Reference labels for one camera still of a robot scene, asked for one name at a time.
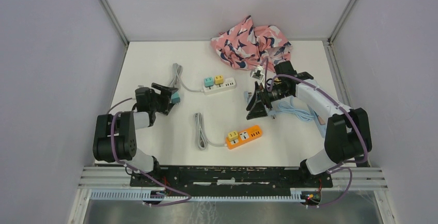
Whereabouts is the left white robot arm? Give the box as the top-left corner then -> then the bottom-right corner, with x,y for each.
92,83 -> 178,186

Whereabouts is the orange power strip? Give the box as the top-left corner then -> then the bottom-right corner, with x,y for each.
226,125 -> 263,150

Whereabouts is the white power strip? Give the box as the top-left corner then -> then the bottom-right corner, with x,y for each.
202,77 -> 237,95

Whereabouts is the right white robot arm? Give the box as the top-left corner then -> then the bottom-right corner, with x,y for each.
246,61 -> 372,187

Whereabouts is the yellow USB plug adapter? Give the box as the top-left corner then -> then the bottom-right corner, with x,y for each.
227,131 -> 239,141

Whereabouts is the teal USB plug adapter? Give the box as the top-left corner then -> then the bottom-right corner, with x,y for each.
170,92 -> 181,104

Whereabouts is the pink patterned cloth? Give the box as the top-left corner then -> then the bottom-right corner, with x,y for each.
210,15 -> 292,72

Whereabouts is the coiled light blue cable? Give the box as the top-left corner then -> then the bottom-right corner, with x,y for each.
243,91 -> 256,107

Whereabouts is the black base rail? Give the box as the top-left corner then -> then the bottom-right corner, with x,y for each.
150,165 -> 333,197

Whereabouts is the loose light blue cable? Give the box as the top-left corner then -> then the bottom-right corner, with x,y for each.
267,95 -> 316,123

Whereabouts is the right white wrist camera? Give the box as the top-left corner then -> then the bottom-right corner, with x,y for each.
249,66 -> 265,81

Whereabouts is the yellow adapter on white strip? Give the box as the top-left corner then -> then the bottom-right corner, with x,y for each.
214,75 -> 224,85

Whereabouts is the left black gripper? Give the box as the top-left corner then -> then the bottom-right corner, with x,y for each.
149,83 -> 177,116

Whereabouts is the teal adapter on white strip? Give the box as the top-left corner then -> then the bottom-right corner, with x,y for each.
204,77 -> 214,88

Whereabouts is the grey cable of orange strip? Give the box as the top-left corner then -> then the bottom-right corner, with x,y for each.
194,113 -> 227,151

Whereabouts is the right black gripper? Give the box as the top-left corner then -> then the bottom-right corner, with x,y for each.
246,81 -> 291,120

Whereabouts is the light blue power strip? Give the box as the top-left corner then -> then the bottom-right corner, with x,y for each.
313,111 -> 327,138

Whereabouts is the grey cable of white strip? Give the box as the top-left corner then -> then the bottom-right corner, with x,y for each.
167,63 -> 205,93

